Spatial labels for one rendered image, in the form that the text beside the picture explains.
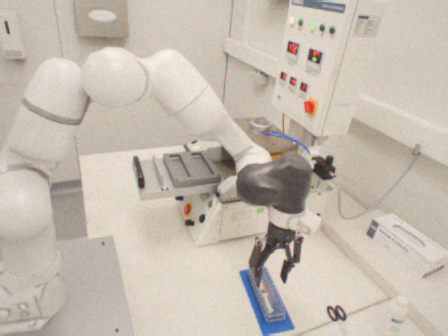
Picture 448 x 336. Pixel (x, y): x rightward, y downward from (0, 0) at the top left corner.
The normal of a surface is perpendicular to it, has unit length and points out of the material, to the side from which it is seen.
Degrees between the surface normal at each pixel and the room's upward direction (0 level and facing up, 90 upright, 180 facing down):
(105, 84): 84
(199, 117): 90
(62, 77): 70
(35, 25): 90
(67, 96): 81
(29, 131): 75
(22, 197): 15
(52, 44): 90
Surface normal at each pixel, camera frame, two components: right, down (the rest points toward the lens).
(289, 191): -0.22, 0.44
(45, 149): 0.55, 0.48
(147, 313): 0.10, -0.86
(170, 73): 0.14, 0.11
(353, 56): 0.35, 0.50
